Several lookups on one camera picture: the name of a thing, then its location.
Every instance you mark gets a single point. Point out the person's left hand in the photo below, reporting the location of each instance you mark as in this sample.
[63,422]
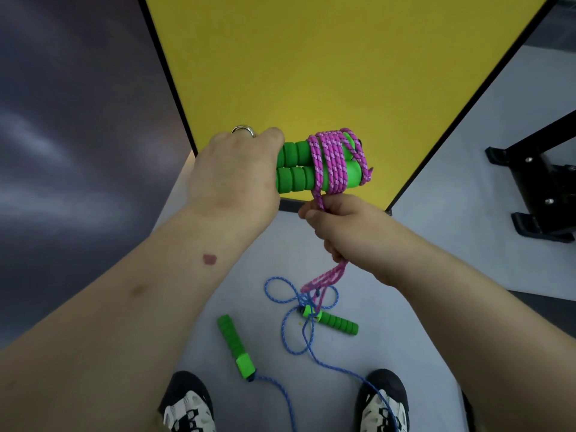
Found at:
[231,179]

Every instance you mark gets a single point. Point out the person's right hand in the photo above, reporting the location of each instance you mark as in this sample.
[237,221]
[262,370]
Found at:
[360,233]

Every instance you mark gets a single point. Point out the person's right fingers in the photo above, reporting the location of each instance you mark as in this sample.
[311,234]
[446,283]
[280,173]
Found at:
[325,210]

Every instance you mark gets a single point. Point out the person's left fingers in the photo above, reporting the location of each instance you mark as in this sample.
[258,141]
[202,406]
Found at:
[268,138]

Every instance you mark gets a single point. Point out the person's right forearm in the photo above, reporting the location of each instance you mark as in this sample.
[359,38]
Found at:
[490,337]

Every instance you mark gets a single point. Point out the person's left forearm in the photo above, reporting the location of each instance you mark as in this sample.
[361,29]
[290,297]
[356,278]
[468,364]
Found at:
[117,319]

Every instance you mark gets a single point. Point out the black and white right shoe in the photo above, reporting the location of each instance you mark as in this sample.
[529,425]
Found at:
[382,402]

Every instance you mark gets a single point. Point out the black and white shoe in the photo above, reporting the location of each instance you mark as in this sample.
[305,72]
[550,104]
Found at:
[186,404]
[382,402]

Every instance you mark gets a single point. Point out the black metal stand base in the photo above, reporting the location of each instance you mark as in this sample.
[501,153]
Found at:
[542,184]

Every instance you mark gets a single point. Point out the black and white left shoe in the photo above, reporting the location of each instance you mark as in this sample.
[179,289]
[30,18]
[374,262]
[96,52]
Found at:
[186,404]

